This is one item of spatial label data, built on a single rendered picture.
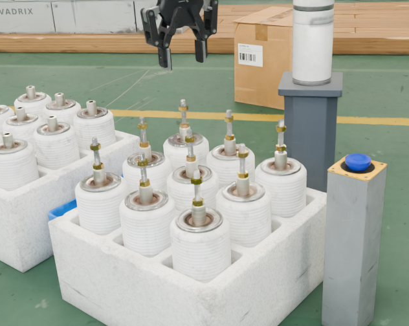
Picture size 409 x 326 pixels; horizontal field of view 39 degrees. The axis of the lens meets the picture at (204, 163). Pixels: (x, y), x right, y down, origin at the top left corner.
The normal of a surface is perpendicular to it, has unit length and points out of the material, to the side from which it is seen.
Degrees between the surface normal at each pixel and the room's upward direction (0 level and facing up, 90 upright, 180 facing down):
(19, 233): 90
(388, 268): 0
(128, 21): 90
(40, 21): 90
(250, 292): 90
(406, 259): 0
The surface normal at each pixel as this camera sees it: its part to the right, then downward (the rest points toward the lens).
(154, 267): -0.05, -0.91
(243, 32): -0.59, 0.37
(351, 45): -0.22, 0.42
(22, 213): 0.79, 0.22
